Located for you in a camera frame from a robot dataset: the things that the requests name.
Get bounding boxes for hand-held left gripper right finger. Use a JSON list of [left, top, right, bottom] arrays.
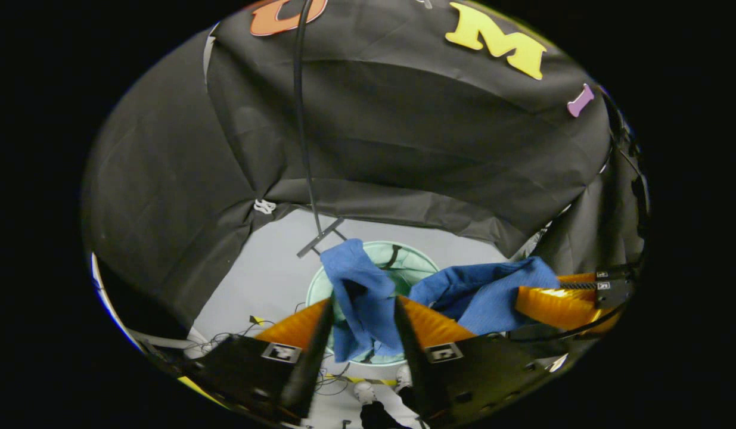
[[393, 295, 569, 428]]

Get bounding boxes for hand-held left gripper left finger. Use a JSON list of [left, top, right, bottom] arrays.
[[180, 297, 336, 425]]

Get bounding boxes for blue corduroy jacket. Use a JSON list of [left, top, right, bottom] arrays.
[[319, 238, 562, 364]]

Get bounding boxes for green mesh laundry hamper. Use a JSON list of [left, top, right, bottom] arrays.
[[305, 240, 443, 366]]

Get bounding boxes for black metal clothes rack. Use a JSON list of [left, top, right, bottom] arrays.
[[292, 0, 348, 259]]

